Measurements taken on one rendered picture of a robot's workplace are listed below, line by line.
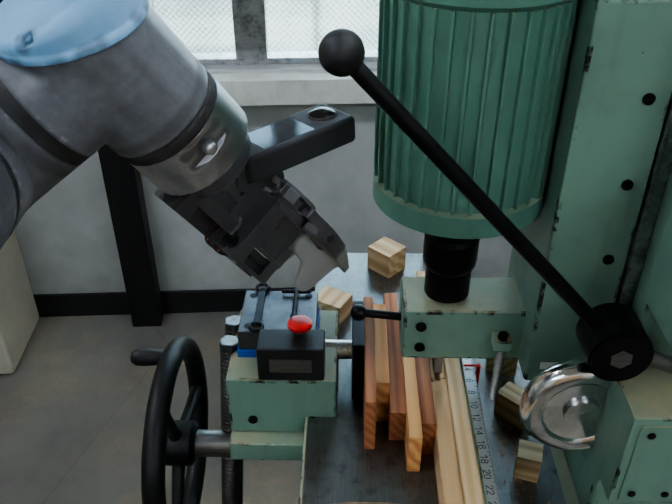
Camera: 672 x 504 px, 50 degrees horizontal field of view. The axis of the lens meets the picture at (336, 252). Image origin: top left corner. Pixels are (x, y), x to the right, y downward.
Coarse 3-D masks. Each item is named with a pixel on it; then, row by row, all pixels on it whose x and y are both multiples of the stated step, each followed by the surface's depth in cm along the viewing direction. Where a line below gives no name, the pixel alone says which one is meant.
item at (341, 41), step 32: (352, 32) 53; (352, 64) 53; (384, 96) 55; (416, 128) 57; (448, 160) 58; (480, 192) 60; (512, 224) 62; (608, 320) 67; (608, 352) 66; (640, 352) 66
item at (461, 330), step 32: (416, 288) 84; (480, 288) 84; (512, 288) 84; (416, 320) 81; (448, 320) 81; (480, 320) 81; (512, 320) 81; (416, 352) 84; (448, 352) 84; (480, 352) 84; (512, 352) 84
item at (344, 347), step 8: (352, 304) 95; (352, 320) 92; (352, 328) 90; (360, 328) 90; (352, 336) 89; (360, 336) 89; (328, 344) 93; (336, 344) 93; (344, 344) 93; (352, 344) 88; (360, 344) 88; (344, 352) 92; (352, 352) 88; (360, 352) 88; (352, 360) 89; (360, 360) 89; (352, 368) 89; (360, 368) 89; (352, 376) 90; (360, 376) 90; (352, 384) 91; (360, 384) 91; (352, 392) 92; (360, 392) 92
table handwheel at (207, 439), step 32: (192, 352) 101; (160, 384) 88; (192, 384) 109; (160, 416) 86; (192, 416) 103; (160, 448) 85; (192, 448) 96; (224, 448) 97; (160, 480) 85; (192, 480) 107
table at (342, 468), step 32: (352, 256) 120; (416, 256) 120; (320, 288) 113; (352, 288) 113; (384, 288) 113; (352, 416) 91; (256, 448) 91; (288, 448) 91; (320, 448) 86; (352, 448) 86; (384, 448) 86; (320, 480) 82; (352, 480) 82; (384, 480) 82; (416, 480) 82
